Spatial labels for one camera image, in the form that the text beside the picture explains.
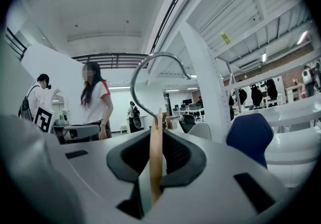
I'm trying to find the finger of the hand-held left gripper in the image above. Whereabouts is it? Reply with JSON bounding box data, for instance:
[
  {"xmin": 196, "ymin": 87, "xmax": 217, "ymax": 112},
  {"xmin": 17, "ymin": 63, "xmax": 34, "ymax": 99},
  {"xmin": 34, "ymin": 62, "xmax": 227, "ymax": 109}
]
[{"xmin": 62, "ymin": 124, "xmax": 101, "ymax": 139}]

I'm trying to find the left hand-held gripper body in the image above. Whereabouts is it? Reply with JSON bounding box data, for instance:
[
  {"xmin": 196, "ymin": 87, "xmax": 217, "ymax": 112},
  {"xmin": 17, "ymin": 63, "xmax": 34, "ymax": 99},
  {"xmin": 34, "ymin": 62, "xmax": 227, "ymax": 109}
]
[{"xmin": 33, "ymin": 106, "xmax": 67, "ymax": 144}]

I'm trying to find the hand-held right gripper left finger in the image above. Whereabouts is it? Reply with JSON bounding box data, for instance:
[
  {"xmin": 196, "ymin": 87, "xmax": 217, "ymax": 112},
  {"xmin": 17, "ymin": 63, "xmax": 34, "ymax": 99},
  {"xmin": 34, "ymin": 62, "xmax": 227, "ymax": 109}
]
[{"xmin": 60, "ymin": 129, "xmax": 151, "ymax": 219}]

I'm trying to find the white long table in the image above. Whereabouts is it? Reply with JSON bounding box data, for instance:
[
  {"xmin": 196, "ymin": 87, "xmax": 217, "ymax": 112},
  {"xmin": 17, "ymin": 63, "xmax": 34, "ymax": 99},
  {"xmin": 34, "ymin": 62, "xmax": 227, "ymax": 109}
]
[{"xmin": 239, "ymin": 93, "xmax": 321, "ymax": 166}]

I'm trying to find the black hanging backpack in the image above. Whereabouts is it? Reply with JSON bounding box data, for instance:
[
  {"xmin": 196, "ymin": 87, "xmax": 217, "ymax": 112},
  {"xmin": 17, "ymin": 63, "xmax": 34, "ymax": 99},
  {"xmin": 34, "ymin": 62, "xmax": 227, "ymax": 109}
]
[
  {"xmin": 265, "ymin": 78, "xmax": 278, "ymax": 100},
  {"xmin": 250, "ymin": 84, "xmax": 263, "ymax": 107}
]

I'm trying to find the wooden clothes hanger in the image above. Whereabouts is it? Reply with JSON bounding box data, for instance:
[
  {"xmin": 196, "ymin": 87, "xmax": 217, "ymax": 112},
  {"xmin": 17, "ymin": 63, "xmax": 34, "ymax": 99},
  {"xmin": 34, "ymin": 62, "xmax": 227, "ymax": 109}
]
[{"xmin": 130, "ymin": 52, "xmax": 193, "ymax": 206}]

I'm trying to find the white shelf cabinet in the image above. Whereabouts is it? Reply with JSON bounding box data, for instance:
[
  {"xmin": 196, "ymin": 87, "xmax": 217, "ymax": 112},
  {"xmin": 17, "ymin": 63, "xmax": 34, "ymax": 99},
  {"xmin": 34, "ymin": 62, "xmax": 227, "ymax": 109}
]
[{"xmin": 285, "ymin": 84, "xmax": 304, "ymax": 103}]

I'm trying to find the black mesh office chair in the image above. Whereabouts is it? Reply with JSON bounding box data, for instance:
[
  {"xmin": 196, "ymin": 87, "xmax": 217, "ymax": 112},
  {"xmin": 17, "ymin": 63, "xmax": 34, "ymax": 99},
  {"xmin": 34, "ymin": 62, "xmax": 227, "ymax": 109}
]
[{"xmin": 179, "ymin": 114, "xmax": 197, "ymax": 134}]

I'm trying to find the blue fabric chair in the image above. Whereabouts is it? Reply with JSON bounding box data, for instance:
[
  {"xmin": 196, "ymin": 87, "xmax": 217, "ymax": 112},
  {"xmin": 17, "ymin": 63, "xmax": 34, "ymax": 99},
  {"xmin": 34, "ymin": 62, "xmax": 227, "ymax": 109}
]
[{"xmin": 225, "ymin": 113, "xmax": 274, "ymax": 169}]

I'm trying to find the ceiling light strip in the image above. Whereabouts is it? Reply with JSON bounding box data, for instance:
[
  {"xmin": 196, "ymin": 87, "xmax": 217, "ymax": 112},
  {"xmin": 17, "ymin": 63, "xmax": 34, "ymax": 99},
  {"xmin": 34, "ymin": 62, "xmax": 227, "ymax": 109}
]
[{"xmin": 296, "ymin": 30, "xmax": 309, "ymax": 46}]

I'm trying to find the person's grey shirt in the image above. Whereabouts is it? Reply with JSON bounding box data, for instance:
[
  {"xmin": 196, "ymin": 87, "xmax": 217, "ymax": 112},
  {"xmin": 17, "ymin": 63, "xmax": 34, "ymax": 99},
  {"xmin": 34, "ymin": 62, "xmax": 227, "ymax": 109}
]
[{"xmin": 0, "ymin": 114, "xmax": 78, "ymax": 224}]

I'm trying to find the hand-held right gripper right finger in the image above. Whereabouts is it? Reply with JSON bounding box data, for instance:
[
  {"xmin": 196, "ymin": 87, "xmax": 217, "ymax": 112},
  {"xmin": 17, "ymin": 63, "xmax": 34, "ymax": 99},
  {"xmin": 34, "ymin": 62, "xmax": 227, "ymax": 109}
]
[{"xmin": 150, "ymin": 129, "xmax": 289, "ymax": 220}]

